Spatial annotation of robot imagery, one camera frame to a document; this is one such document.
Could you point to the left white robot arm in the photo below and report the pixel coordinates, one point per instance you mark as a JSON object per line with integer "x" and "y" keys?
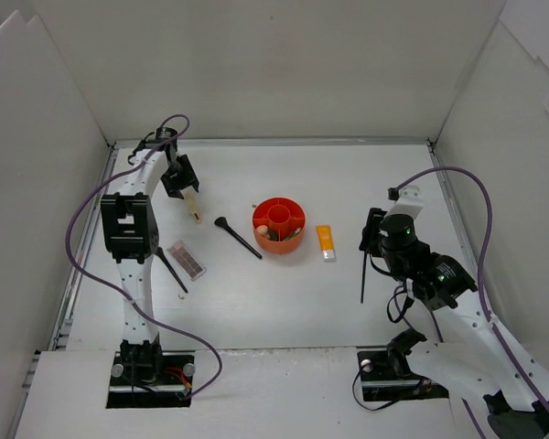
{"x": 131, "y": 235}

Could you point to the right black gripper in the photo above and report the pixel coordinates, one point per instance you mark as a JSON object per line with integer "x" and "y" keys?
{"x": 371, "y": 231}

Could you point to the beige makeup sponge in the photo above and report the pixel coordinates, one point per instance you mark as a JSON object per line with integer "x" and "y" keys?
{"x": 262, "y": 230}

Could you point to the beige concealer tube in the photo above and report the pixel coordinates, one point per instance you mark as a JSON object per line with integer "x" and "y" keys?
{"x": 193, "y": 207}

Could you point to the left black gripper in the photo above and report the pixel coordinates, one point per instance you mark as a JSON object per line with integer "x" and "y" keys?
{"x": 179, "y": 181}

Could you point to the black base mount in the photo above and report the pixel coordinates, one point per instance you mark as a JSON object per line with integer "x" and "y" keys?
{"x": 134, "y": 387}
{"x": 384, "y": 377}

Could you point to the orange round organizer container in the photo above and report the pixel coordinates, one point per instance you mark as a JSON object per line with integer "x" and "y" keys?
{"x": 282, "y": 215}

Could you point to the large black makeup brush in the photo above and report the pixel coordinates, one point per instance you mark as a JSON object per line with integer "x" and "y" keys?
{"x": 221, "y": 222}

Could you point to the orange sunscreen tube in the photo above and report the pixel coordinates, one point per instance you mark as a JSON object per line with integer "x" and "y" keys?
{"x": 326, "y": 243}

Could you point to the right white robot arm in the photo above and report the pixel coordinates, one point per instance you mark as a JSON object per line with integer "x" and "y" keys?
{"x": 509, "y": 384}

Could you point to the dark green round compact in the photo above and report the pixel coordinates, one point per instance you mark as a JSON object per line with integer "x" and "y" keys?
{"x": 272, "y": 235}

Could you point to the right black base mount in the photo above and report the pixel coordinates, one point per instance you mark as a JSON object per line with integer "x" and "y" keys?
{"x": 384, "y": 377}

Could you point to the small black makeup brush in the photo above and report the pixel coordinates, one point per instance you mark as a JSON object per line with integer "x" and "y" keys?
{"x": 162, "y": 257}

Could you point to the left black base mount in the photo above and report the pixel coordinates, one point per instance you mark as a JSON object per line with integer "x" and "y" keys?
{"x": 134, "y": 387}

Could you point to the brown eyeshadow palette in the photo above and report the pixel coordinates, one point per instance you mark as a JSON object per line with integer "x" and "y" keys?
{"x": 190, "y": 265}

